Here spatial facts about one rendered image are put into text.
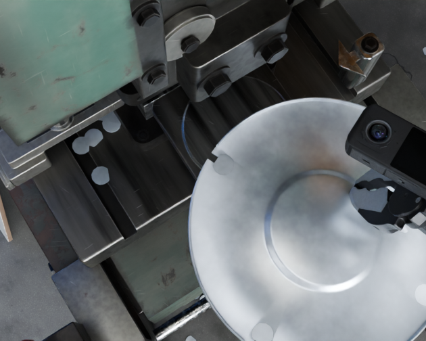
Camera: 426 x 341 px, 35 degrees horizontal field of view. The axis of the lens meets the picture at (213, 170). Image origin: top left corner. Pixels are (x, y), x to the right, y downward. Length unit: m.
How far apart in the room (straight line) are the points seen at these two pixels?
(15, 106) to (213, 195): 0.34
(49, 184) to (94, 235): 0.08
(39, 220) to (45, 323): 0.64
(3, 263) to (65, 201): 0.75
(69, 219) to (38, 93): 0.41
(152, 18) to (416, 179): 0.27
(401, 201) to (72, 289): 0.43
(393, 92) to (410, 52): 0.78
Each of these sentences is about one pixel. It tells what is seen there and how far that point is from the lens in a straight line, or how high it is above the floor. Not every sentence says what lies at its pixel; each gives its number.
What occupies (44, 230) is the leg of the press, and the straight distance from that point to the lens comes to 0.90.
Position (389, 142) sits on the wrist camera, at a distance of 0.57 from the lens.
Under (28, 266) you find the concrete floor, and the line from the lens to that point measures 1.54.
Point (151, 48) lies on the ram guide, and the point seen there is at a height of 1.07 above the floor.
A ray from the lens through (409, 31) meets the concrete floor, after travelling 1.74.
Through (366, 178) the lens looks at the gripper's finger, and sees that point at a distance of 0.70.
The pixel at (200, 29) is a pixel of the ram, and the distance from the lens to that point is 0.54.
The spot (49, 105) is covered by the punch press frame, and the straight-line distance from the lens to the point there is 0.43.
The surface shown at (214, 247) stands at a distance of 0.70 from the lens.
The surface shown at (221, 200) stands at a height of 0.79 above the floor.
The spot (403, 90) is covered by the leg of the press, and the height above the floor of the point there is 0.64.
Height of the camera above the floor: 1.48
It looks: 75 degrees down
